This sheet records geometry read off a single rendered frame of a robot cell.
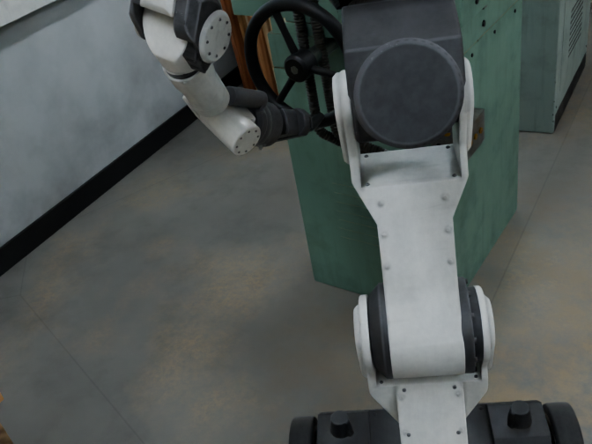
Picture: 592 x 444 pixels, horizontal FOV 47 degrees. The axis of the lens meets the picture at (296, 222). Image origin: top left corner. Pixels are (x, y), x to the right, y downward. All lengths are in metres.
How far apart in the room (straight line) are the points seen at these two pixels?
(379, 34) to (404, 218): 0.28
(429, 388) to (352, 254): 0.92
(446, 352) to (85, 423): 1.19
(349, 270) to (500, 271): 0.45
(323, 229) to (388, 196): 1.02
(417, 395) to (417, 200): 0.32
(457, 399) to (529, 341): 0.82
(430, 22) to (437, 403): 0.58
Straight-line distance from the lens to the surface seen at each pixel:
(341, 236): 1.93
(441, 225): 0.95
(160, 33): 1.04
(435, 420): 1.11
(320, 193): 1.88
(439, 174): 0.95
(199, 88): 1.10
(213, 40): 1.02
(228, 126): 1.22
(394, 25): 0.79
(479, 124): 1.61
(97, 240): 2.61
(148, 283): 2.31
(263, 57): 3.23
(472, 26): 1.71
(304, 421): 1.51
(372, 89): 0.72
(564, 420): 1.49
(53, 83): 2.70
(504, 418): 1.46
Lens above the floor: 1.35
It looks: 34 degrees down
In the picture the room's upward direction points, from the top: 11 degrees counter-clockwise
